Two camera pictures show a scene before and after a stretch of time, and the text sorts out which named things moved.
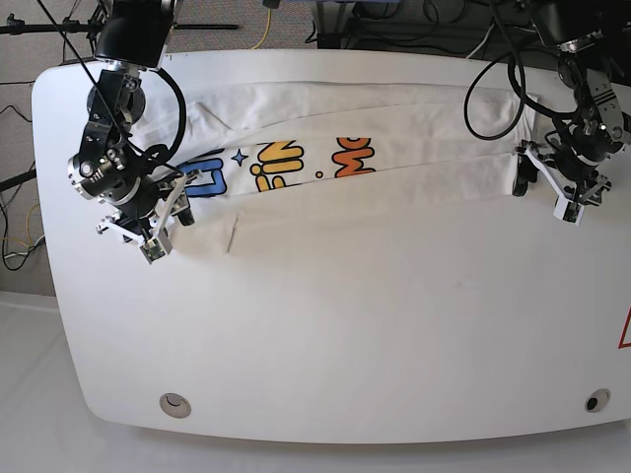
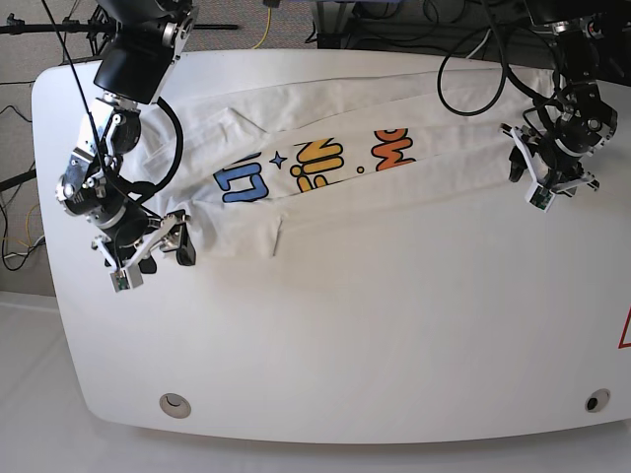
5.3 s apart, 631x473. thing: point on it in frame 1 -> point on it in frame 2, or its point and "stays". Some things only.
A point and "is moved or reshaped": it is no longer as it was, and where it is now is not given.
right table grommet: (597, 400) stays
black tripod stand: (70, 26) stays
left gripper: (148, 215) -> (133, 240)
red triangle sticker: (621, 342) stays
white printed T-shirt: (346, 170) is moved or reshaped
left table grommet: (175, 405) stays
